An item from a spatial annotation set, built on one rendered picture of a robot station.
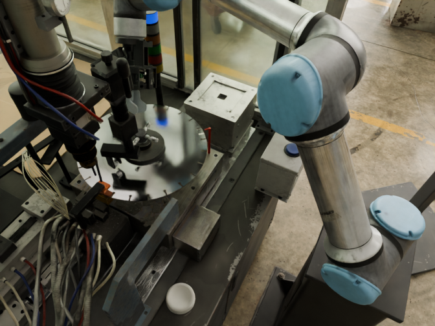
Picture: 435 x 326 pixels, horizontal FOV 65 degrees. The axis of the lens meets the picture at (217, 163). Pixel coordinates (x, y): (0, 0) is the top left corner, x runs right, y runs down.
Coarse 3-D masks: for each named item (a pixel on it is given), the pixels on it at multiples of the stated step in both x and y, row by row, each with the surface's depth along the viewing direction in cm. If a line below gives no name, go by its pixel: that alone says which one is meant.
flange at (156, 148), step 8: (160, 136) 90; (136, 144) 86; (144, 144) 86; (152, 144) 88; (160, 144) 88; (144, 152) 86; (152, 152) 86; (160, 152) 87; (136, 160) 85; (144, 160) 85; (152, 160) 86
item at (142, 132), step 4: (148, 124) 87; (144, 128) 86; (140, 132) 85; (144, 132) 85; (136, 136) 84; (140, 136) 84; (144, 136) 84; (148, 136) 84; (152, 136) 84; (136, 140) 83; (140, 140) 85; (144, 140) 85; (152, 140) 84; (156, 140) 84
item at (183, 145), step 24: (144, 120) 95; (168, 120) 95; (192, 120) 96; (96, 144) 89; (168, 144) 90; (192, 144) 90; (120, 168) 84; (144, 168) 84; (168, 168) 85; (192, 168) 85; (120, 192) 80; (144, 192) 80; (168, 192) 80
